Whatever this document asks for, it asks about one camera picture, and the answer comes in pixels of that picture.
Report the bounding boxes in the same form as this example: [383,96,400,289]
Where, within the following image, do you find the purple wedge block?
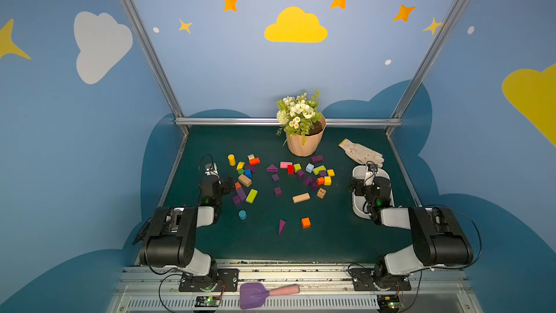
[279,220,286,235]

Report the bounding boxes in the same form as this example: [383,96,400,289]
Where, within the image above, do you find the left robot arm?
[133,162,235,292]

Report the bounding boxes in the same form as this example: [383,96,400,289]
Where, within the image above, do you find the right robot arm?
[350,163,475,291]

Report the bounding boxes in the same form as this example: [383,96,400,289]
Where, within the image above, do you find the white storage bin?
[351,164,395,220]

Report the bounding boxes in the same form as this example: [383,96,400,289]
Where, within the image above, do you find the purple long block left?
[236,188,247,201]

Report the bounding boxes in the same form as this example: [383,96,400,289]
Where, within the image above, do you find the tan wooden block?
[238,174,252,187]

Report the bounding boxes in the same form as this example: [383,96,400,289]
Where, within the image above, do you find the yellow cylinder block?
[227,154,236,167]

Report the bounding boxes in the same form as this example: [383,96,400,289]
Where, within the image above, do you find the teal cylinder block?
[238,210,247,220]

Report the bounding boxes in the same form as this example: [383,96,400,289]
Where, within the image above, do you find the lime green bar block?
[246,189,258,204]

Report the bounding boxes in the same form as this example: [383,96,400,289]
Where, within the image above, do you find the white knit work glove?
[339,139,385,168]

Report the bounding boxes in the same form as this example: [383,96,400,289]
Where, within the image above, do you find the wooden number cube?
[317,188,327,199]

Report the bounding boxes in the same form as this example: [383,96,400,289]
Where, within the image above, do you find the purple triangle prism block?
[266,165,279,172]

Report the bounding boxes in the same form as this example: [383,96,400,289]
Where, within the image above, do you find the lime green long block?
[313,165,327,175]

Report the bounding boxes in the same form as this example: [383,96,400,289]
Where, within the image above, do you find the orange cube block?
[301,217,311,229]

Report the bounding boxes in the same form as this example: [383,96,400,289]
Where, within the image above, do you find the pale wooden long block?
[292,193,311,204]

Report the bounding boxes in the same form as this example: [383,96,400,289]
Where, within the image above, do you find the pink flower pot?
[286,117,327,157]

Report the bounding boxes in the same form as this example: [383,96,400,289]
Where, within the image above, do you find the white green flower bouquet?
[276,89,323,137]

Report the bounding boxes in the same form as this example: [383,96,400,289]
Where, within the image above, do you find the purple pink toy shovel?
[240,283,301,310]

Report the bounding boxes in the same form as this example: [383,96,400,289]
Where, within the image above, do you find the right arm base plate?
[347,267,412,291]

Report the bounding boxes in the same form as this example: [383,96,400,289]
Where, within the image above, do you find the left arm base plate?
[178,268,239,292]

